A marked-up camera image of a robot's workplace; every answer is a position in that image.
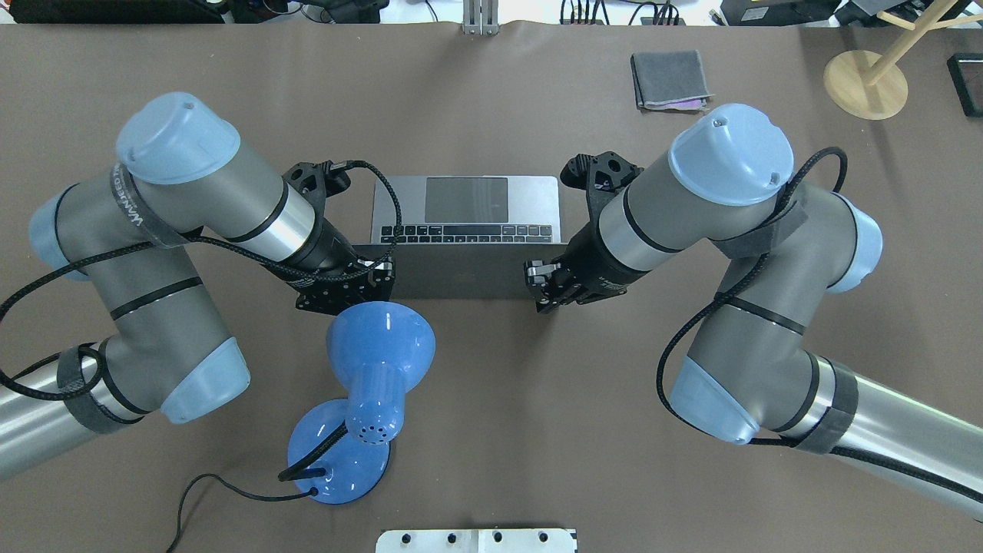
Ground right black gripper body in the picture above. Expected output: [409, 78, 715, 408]
[527, 245, 615, 314]

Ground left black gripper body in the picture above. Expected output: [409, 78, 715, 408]
[296, 244, 396, 315]

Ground silver grey laptop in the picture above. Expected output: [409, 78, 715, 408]
[356, 175, 566, 299]

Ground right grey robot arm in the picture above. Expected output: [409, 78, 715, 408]
[524, 104, 981, 519]

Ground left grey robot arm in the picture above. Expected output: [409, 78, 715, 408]
[2, 91, 396, 479]

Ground blue desk lamp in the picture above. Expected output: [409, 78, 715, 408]
[280, 301, 435, 505]

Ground folded grey cloth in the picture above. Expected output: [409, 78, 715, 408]
[630, 49, 712, 111]

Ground wooden stand with round base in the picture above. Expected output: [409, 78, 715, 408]
[823, 0, 983, 121]

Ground black box at edge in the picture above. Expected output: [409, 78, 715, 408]
[947, 53, 982, 118]

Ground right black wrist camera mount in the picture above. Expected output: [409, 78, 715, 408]
[559, 151, 644, 221]

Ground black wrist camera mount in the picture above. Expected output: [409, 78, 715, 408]
[559, 151, 644, 221]
[282, 160, 352, 217]

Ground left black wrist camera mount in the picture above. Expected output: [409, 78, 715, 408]
[282, 160, 352, 217]

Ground black lamp power cord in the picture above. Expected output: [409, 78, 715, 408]
[165, 421, 349, 553]

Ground grey metal post mount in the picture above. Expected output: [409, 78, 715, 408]
[461, 0, 499, 36]

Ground left black braided cable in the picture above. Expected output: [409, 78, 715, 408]
[0, 159, 403, 402]

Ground black braided cable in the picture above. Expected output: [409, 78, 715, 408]
[656, 147, 983, 505]
[0, 159, 403, 402]

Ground white metal bracket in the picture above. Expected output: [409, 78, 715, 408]
[375, 528, 579, 552]

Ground right black braided cable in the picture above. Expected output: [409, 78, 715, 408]
[656, 147, 983, 505]

